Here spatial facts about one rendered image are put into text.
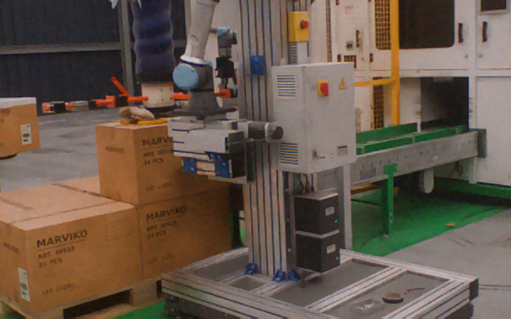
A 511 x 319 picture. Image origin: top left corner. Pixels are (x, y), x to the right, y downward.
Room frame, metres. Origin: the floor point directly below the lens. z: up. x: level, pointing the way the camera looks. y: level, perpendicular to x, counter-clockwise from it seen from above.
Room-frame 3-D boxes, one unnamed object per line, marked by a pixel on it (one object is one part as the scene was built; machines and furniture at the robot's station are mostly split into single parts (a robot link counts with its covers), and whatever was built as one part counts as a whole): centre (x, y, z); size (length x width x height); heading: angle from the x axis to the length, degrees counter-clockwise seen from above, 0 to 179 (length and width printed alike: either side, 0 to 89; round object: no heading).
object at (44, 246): (3.76, 0.94, 0.34); 1.20 x 1.00 x 0.40; 131
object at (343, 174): (3.95, -0.51, 0.50); 0.07 x 0.07 x 1.00; 41
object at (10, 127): (5.08, 1.99, 0.82); 0.60 x 0.40 x 0.40; 157
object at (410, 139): (4.75, -1.08, 0.60); 1.60 x 0.10 x 0.09; 131
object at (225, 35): (3.69, 0.14, 1.38); 0.09 x 0.08 x 0.11; 93
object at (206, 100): (3.21, 0.24, 1.09); 0.15 x 0.15 x 0.10
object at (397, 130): (5.16, -0.73, 0.60); 1.60 x 0.10 x 0.09; 131
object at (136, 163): (3.73, 0.52, 0.74); 0.60 x 0.40 x 0.40; 131
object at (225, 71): (3.68, 0.14, 1.22); 0.09 x 0.08 x 0.12; 130
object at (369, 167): (4.47, -0.85, 0.50); 2.31 x 0.05 x 0.19; 131
